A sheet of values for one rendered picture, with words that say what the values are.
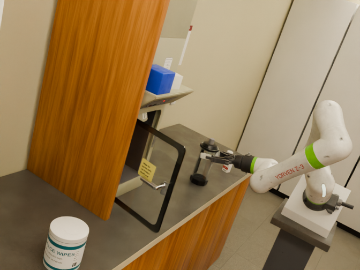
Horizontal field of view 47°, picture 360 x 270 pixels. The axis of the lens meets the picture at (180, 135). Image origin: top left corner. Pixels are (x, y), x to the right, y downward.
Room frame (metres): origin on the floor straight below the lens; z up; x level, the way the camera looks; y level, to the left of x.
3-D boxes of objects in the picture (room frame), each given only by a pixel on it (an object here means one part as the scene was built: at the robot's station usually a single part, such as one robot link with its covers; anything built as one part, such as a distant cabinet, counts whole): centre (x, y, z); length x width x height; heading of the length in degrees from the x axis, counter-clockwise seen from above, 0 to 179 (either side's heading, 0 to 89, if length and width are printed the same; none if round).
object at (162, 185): (1.46, 0.05, 1.20); 0.10 x 0.05 x 0.03; 58
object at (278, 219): (2.10, -0.81, 0.92); 0.32 x 0.32 x 0.04; 69
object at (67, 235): (1.18, 0.26, 1.01); 0.13 x 0.13 x 0.15
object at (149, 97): (1.73, 0.12, 1.46); 0.32 x 0.12 x 0.10; 155
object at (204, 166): (2.14, -0.18, 1.06); 0.11 x 0.11 x 0.21
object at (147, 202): (1.52, 0.09, 1.19); 0.30 x 0.01 x 0.40; 58
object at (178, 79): (1.77, 0.10, 1.54); 0.05 x 0.05 x 0.06; 49
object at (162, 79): (1.64, 0.16, 1.55); 0.10 x 0.10 x 0.09; 65
